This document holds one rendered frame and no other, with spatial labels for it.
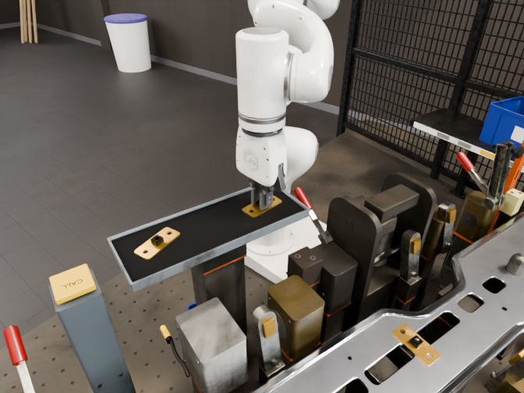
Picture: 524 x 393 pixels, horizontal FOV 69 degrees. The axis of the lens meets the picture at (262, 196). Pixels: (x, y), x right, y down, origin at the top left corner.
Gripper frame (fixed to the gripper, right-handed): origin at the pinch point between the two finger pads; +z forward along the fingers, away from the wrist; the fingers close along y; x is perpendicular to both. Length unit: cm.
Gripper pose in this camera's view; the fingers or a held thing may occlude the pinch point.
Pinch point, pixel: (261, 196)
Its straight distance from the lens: 78.1
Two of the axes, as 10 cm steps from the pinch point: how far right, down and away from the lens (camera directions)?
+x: 7.3, -3.8, 5.6
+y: 6.8, 4.1, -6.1
